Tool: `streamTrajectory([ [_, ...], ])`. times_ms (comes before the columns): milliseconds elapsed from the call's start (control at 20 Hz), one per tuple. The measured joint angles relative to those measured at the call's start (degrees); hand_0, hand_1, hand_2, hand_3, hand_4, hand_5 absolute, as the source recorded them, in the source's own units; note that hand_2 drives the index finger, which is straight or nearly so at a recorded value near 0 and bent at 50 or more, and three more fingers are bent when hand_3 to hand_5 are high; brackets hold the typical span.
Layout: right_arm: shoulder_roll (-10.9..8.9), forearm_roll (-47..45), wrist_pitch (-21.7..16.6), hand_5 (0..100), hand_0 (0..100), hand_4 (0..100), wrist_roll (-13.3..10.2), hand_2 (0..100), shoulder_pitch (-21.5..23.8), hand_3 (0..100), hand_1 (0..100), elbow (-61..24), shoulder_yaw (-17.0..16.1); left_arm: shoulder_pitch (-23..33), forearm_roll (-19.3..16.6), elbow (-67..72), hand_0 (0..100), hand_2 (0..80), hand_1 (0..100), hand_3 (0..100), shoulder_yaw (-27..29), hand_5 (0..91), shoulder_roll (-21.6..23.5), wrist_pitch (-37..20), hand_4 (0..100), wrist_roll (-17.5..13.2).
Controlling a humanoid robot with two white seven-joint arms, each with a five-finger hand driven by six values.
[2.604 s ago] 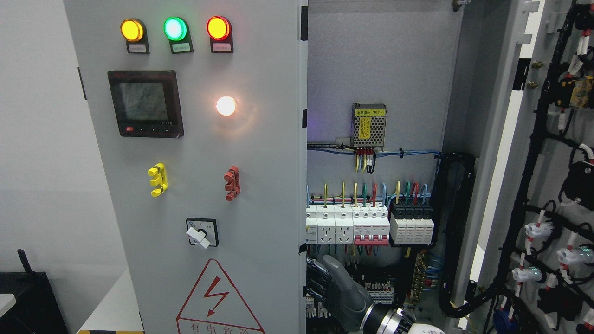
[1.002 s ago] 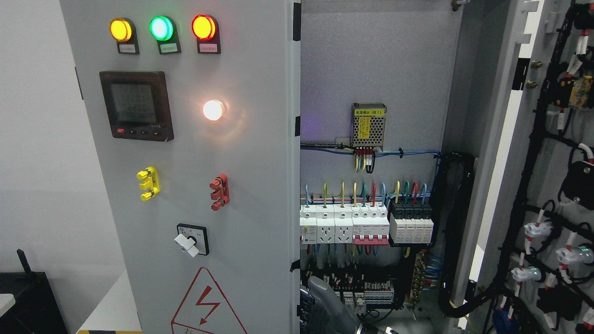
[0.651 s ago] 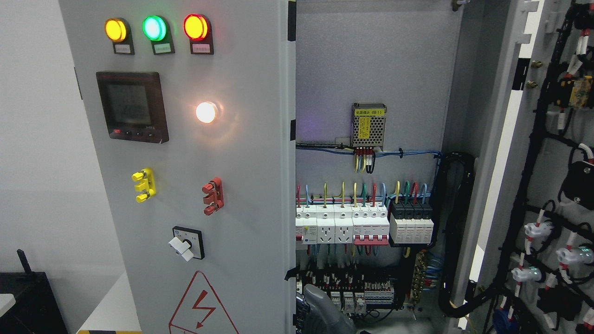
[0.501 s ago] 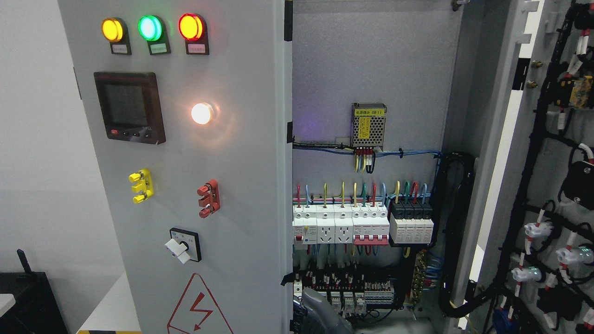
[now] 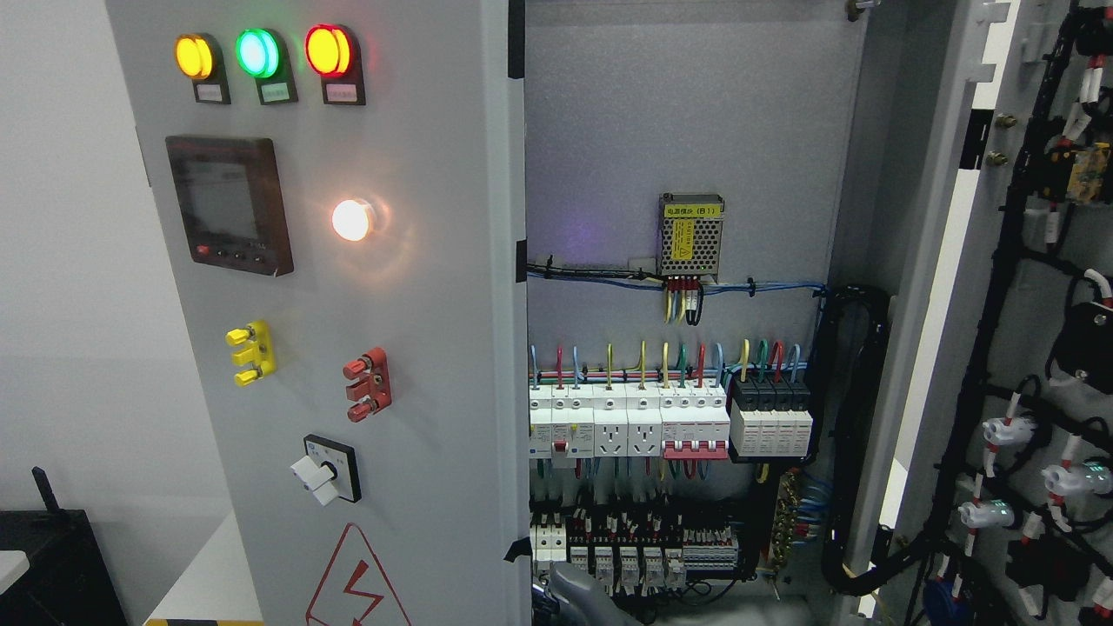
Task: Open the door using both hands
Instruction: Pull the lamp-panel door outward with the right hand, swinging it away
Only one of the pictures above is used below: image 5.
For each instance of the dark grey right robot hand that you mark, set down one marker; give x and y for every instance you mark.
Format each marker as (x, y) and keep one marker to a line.
(571, 596)

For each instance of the grey cabinet door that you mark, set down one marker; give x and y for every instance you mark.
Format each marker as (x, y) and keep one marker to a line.
(982, 487)
(421, 128)

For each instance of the lower relay terminal row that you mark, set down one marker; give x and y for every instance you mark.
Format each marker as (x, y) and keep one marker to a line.
(637, 550)

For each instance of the red electric hazard warning sticker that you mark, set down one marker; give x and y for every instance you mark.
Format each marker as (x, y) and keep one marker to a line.
(355, 590)

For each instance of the white socket breaker row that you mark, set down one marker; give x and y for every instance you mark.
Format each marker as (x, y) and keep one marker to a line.
(569, 423)

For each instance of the black white surge protector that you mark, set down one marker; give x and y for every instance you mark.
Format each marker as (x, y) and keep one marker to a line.
(770, 421)

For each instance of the metal mesh power supply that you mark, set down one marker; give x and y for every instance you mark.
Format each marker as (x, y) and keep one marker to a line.
(691, 227)

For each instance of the white glowing indicator lamp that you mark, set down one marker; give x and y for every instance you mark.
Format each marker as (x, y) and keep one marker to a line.
(353, 219)

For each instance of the grey cabinet body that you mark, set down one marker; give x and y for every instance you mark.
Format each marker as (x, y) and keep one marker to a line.
(758, 102)

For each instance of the black box with antenna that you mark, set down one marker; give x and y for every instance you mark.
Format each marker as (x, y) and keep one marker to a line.
(67, 582)

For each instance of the black digital power meter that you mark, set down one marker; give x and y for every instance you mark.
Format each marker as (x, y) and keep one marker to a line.
(230, 198)

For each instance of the red indicator lamp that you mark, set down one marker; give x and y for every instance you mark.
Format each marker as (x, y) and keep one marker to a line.
(329, 49)

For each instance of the green indicator lamp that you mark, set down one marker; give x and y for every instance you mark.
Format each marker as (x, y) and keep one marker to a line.
(257, 53)

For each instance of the yellow indicator lamp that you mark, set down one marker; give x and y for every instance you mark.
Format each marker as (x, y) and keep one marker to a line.
(195, 56)

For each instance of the white rotary selector switch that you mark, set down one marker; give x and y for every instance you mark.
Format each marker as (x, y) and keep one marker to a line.
(328, 470)

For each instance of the red terminal post block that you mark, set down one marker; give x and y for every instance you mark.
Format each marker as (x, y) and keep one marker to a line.
(369, 391)

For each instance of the yellow terminal post block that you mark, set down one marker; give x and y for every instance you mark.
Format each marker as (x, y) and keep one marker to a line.
(254, 350)

